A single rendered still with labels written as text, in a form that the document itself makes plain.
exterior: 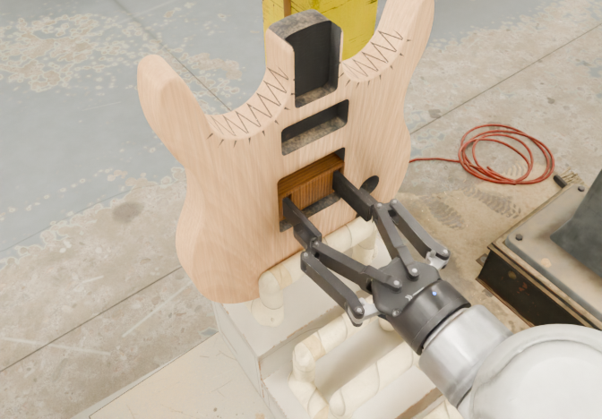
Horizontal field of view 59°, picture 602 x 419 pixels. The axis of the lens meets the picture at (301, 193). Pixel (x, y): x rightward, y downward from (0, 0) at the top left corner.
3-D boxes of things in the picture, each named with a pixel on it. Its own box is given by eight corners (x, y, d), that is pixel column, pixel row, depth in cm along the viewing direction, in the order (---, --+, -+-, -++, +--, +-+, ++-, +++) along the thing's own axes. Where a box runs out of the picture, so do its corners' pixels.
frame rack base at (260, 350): (337, 259, 105) (342, 202, 92) (390, 314, 97) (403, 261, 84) (218, 335, 94) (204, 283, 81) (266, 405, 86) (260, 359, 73)
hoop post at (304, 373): (305, 366, 81) (306, 338, 73) (319, 383, 79) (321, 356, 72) (288, 379, 79) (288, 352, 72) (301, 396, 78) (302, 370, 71)
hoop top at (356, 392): (434, 324, 77) (437, 313, 74) (450, 340, 75) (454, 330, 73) (323, 406, 69) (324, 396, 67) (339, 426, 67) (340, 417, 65)
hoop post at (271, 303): (275, 303, 79) (273, 268, 72) (288, 319, 77) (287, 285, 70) (257, 314, 77) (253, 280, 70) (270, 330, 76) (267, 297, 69)
